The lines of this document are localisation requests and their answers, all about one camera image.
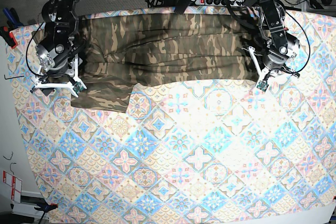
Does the black white gripper body left side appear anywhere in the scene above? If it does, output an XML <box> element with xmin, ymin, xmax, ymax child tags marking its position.
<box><xmin>248</xmin><ymin>46</ymin><xmax>300</xmax><ymax>92</ymax></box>

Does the black white gripper body right side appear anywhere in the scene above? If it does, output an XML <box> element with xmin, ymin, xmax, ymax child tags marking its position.
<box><xmin>30</xmin><ymin>54</ymin><xmax>87</xmax><ymax>97</ymax></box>

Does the camouflage T-shirt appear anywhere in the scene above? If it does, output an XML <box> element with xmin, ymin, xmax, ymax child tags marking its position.
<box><xmin>71</xmin><ymin>13</ymin><xmax>258</xmax><ymax>112</ymax></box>

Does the black hex key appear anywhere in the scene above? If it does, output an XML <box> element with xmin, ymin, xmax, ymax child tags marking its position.
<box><xmin>4</xmin><ymin>74</ymin><xmax>24</xmax><ymax>80</ymax></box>

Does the black orange clamp upper left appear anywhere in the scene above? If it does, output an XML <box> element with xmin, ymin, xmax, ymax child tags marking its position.
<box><xmin>1</xmin><ymin>8</ymin><xmax>19</xmax><ymax>49</ymax></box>

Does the white power strip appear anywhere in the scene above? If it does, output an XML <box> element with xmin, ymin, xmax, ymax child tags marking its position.
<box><xmin>194</xmin><ymin>0</ymin><xmax>245</xmax><ymax>7</ymax></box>

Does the patterned tile tablecloth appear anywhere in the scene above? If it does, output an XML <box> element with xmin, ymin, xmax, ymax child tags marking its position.
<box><xmin>1</xmin><ymin>11</ymin><xmax>335</xmax><ymax>223</ymax></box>

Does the red white label card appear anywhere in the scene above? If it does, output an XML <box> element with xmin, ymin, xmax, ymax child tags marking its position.
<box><xmin>1</xmin><ymin>170</ymin><xmax>23</xmax><ymax>203</ymax></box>

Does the blue black clamp lower left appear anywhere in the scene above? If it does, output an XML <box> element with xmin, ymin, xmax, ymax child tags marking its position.
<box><xmin>19</xmin><ymin>195</ymin><xmax>58</xmax><ymax>219</ymax></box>

